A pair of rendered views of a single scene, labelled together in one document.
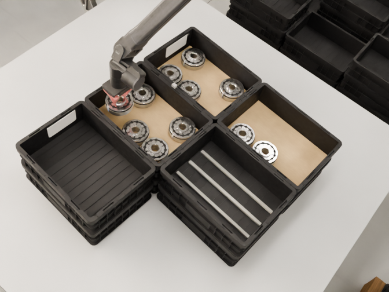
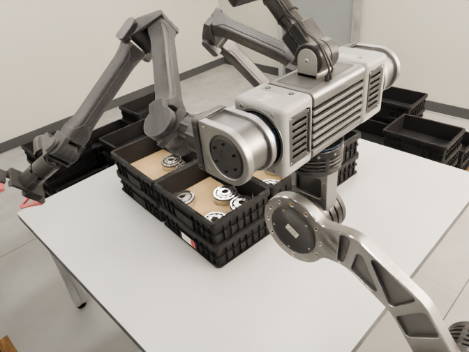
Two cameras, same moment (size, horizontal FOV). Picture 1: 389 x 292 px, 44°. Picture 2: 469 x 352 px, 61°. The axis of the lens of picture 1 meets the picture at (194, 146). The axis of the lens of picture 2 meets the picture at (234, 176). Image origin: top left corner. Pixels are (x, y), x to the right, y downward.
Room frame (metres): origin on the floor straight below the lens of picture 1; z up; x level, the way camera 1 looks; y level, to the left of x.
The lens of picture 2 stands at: (2.50, 0.61, 1.83)
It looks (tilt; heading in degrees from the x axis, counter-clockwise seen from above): 33 degrees down; 201
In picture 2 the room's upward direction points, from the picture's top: 6 degrees counter-clockwise
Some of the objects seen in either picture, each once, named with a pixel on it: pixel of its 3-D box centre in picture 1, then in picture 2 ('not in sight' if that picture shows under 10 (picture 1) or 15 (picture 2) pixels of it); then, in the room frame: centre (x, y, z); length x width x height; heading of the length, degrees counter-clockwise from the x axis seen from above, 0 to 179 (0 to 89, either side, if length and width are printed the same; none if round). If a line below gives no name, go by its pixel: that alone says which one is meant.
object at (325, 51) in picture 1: (316, 59); not in sight; (2.15, -0.59, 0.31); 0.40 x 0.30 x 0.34; 63
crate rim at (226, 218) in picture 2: (202, 72); (210, 188); (1.30, 0.04, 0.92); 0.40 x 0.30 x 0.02; 59
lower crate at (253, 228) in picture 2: not in sight; (215, 218); (1.30, 0.04, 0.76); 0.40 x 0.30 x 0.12; 59
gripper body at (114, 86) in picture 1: (118, 79); not in sight; (1.04, 0.31, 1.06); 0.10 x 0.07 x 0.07; 149
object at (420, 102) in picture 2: not in sight; (389, 121); (-0.52, 0.78, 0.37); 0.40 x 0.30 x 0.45; 63
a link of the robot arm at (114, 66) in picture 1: (119, 69); not in sight; (1.04, 0.31, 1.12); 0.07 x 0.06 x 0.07; 63
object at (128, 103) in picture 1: (119, 99); not in sight; (1.05, 0.31, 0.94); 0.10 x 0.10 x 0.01
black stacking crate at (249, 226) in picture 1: (225, 188); not in sight; (0.83, -0.15, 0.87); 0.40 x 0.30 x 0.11; 59
